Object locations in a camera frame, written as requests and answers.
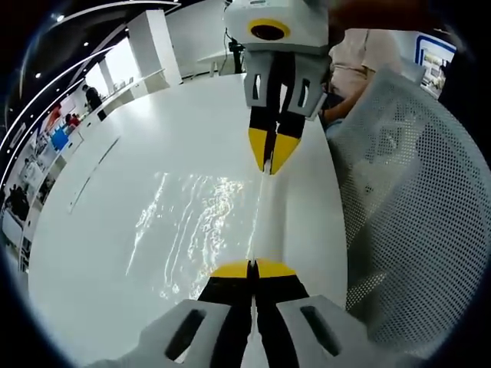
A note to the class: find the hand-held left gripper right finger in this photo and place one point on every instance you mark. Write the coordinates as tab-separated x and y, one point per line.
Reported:
291	326

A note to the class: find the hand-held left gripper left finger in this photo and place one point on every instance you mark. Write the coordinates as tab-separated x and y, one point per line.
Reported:
215	318

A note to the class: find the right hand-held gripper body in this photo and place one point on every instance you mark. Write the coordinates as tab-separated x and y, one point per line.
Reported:
307	27

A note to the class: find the person's beige shirt torso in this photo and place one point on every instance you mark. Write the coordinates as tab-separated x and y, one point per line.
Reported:
356	57

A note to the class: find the black stand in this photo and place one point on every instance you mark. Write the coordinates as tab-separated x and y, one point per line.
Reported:
238	50

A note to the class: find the white background table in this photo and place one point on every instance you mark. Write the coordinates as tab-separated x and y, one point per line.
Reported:
215	58

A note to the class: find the blue framed display board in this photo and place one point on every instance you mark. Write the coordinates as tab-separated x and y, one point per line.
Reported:
433	61

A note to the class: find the long white counter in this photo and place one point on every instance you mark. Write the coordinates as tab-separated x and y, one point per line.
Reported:
126	94

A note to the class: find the narrow white square pillar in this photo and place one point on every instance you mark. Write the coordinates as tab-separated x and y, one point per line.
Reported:
153	46

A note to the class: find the grey mesh office chair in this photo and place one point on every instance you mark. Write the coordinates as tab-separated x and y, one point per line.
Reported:
422	191

